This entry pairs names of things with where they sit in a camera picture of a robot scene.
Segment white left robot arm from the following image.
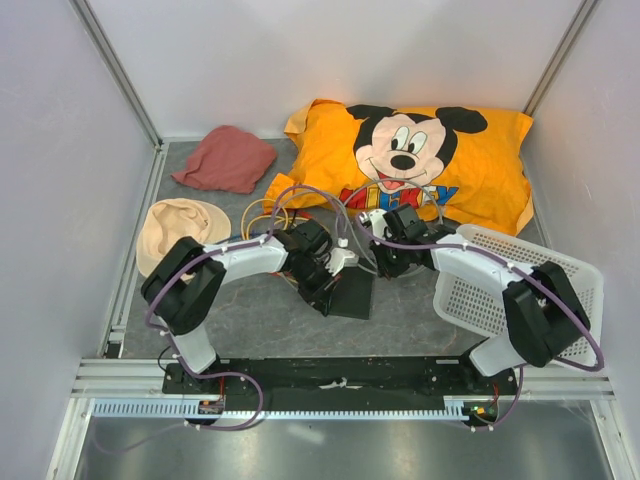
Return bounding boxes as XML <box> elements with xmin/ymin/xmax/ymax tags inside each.
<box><xmin>141</xmin><ymin>220</ymin><xmax>358</xmax><ymax>393</ymax></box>

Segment orange Mickey Mouse pillow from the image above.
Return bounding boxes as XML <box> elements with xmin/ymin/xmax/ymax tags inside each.
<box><xmin>266</xmin><ymin>99</ymin><xmax>534</xmax><ymax>236</ymax></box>

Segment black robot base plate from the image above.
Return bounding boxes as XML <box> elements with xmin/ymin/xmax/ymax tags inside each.
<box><xmin>162</xmin><ymin>355</ymin><xmax>516</xmax><ymax>412</ymax></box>

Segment yellow ethernet cable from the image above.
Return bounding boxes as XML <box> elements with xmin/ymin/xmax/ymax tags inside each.
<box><xmin>240</xmin><ymin>198</ymin><xmax>301</xmax><ymax>241</ymax></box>

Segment grey ethernet cable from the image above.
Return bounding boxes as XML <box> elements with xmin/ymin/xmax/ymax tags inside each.
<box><xmin>324</xmin><ymin>177</ymin><xmax>451</xmax><ymax>276</ymax></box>

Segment red cloth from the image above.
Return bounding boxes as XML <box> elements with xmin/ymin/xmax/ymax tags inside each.
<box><xmin>171</xmin><ymin>125</ymin><xmax>277</xmax><ymax>194</ymax></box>

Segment black network switch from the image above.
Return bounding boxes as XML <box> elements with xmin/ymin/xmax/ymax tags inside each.
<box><xmin>328</xmin><ymin>267</ymin><xmax>374</xmax><ymax>320</ymax></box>

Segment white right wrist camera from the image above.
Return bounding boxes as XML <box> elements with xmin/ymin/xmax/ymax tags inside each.
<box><xmin>356</xmin><ymin>209</ymin><xmax>391</xmax><ymax>243</ymax></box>

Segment white plastic basket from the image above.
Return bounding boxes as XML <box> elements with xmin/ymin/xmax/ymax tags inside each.
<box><xmin>432</xmin><ymin>223</ymin><xmax>605</xmax><ymax>372</ymax></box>

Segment grey slotted cable duct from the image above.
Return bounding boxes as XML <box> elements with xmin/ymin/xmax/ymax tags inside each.
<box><xmin>93</xmin><ymin>398</ymin><xmax>468</xmax><ymax>421</ymax></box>

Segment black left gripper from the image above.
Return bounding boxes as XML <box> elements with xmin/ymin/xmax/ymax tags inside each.
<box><xmin>289</xmin><ymin>259</ymin><xmax>341</xmax><ymax>317</ymax></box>

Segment peach bucket hat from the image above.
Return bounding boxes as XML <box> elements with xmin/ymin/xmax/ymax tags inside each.
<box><xmin>136</xmin><ymin>198</ymin><xmax>231</xmax><ymax>278</ymax></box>

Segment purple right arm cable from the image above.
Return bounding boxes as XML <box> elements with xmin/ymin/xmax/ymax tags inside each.
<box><xmin>354</xmin><ymin>212</ymin><xmax>605</xmax><ymax>434</ymax></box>

